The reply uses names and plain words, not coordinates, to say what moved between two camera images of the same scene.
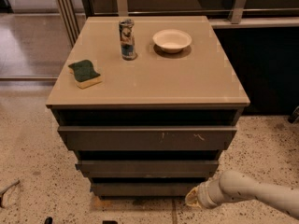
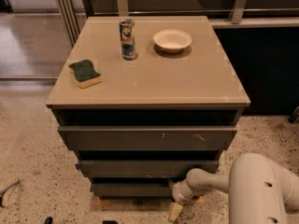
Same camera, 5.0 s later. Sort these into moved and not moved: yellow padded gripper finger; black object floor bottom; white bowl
Moved: yellow padded gripper finger
Not moved: black object floor bottom; white bowl
